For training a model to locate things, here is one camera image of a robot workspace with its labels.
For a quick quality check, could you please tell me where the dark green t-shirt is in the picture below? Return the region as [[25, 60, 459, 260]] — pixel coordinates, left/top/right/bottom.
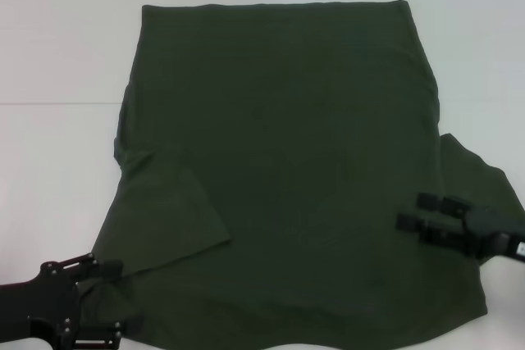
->
[[77, 0, 516, 339]]

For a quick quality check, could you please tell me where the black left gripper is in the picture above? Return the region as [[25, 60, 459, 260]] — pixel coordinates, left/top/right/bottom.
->
[[0, 253, 126, 346]]

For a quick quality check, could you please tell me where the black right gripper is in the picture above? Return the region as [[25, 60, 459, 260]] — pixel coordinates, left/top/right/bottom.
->
[[395, 191, 525, 264]]

